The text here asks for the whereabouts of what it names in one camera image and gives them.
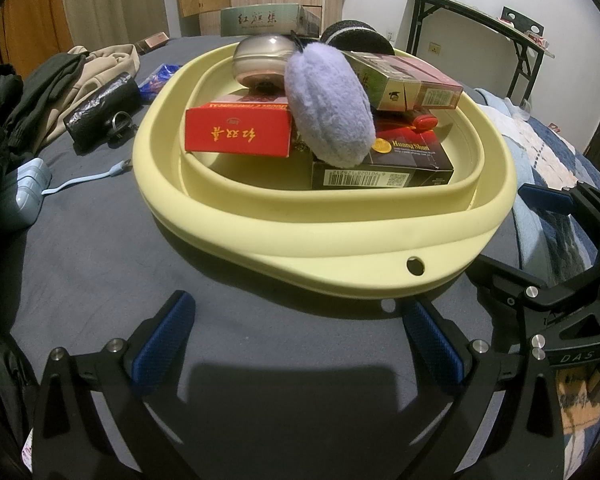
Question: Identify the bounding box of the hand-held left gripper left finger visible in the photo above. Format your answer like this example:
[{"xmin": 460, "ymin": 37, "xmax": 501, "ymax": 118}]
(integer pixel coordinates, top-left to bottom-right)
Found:
[{"xmin": 30, "ymin": 290, "xmax": 197, "ymax": 480}]

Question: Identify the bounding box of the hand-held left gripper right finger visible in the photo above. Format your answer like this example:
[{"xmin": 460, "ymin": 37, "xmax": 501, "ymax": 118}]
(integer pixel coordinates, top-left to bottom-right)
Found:
[{"xmin": 402, "ymin": 296, "xmax": 566, "ymax": 480}]

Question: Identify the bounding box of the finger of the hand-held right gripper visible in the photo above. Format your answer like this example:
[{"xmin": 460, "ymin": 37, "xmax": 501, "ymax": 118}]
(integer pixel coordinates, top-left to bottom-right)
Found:
[
  {"xmin": 477, "ymin": 254, "xmax": 600, "ymax": 312},
  {"xmin": 519, "ymin": 182, "xmax": 600, "ymax": 267}
]

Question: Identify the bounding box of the yellow plastic basin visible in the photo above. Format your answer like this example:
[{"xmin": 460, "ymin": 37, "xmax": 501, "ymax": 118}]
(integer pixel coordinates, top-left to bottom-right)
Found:
[{"xmin": 132, "ymin": 41, "xmax": 518, "ymax": 306}]

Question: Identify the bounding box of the black box with gold coin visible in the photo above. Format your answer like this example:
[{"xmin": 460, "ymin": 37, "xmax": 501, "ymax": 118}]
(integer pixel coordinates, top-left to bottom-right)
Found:
[{"xmin": 310, "ymin": 127, "xmax": 456, "ymax": 192}]

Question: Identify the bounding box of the glossy red box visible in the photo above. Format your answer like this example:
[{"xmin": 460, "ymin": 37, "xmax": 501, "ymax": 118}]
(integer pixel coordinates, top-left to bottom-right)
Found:
[{"xmin": 407, "ymin": 111, "xmax": 440, "ymax": 132}]

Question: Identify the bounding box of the green and maroon box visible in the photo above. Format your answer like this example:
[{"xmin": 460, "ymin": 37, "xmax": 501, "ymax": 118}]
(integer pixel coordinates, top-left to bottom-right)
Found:
[{"xmin": 340, "ymin": 50, "xmax": 465, "ymax": 113}]

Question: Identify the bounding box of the purple fluffy earmuff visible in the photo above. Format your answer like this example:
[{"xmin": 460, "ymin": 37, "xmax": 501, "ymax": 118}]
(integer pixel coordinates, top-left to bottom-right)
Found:
[{"xmin": 284, "ymin": 42, "xmax": 377, "ymax": 168}]

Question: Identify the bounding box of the silver round case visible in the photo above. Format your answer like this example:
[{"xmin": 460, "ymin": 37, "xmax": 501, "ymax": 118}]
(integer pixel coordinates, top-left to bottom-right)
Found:
[{"xmin": 231, "ymin": 34, "xmax": 301, "ymax": 88}]

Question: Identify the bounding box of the long pale green box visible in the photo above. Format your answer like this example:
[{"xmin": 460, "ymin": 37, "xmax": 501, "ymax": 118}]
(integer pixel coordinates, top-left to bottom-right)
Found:
[{"xmin": 220, "ymin": 2, "xmax": 323, "ymax": 38}]

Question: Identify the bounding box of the blue patterned blanket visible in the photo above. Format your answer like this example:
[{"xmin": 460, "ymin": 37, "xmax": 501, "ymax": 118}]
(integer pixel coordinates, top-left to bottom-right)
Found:
[{"xmin": 472, "ymin": 87, "xmax": 600, "ymax": 480}]

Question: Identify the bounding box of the light blue power bank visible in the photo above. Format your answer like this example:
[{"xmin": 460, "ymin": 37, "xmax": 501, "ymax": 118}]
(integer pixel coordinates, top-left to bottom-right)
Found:
[{"xmin": 0, "ymin": 157, "xmax": 53, "ymax": 233}]

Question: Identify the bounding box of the black folding table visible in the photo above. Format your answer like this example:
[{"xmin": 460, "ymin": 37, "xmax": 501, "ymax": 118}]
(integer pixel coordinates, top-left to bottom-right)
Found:
[{"xmin": 397, "ymin": 0, "xmax": 561, "ymax": 101}]

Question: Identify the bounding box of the blue packet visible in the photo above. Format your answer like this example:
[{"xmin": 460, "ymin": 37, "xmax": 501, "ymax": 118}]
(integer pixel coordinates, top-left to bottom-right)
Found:
[{"xmin": 137, "ymin": 62, "xmax": 181, "ymax": 98}]

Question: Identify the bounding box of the dark green cloth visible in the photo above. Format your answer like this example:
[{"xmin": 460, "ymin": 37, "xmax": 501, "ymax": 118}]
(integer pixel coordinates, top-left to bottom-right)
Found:
[{"xmin": 2, "ymin": 52, "xmax": 88, "ymax": 146}]

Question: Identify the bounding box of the beige cloth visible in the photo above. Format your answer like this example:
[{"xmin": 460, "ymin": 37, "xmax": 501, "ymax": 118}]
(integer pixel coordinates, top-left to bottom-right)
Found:
[{"xmin": 40, "ymin": 44, "xmax": 143, "ymax": 143}]

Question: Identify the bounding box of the copper pink box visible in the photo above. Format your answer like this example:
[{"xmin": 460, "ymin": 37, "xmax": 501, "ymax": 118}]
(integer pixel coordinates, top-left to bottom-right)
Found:
[{"xmin": 134, "ymin": 31, "xmax": 171, "ymax": 55}]

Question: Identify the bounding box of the beige curtain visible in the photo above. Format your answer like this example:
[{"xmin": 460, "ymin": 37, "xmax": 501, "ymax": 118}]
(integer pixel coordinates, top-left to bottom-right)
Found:
[{"xmin": 60, "ymin": 0, "xmax": 171, "ymax": 48}]

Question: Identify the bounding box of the wooden door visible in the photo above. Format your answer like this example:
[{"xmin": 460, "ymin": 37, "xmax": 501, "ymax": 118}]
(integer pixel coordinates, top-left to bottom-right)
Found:
[{"xmin": 0, "ymin": 0, "xmax": 73, "ymax": 66}]

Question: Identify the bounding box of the light blue cable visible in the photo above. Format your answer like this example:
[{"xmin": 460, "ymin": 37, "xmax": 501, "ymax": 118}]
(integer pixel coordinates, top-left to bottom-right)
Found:
[{"xmin": 42, "ymin": 159, "xmax": 132, "ymax": 198}]

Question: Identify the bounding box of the black key ring clip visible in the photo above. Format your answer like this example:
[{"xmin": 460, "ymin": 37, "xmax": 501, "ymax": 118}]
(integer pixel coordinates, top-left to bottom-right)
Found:
[{"xmin": 105, "ymin": 110, "xmax": 133, "ymax": 147}]

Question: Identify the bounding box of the black pouch with ring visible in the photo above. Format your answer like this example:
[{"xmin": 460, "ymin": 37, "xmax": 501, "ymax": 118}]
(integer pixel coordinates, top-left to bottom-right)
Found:
[{"xmin": 62, "ymin": 72, "xmax": 142, "ymax": 153}]

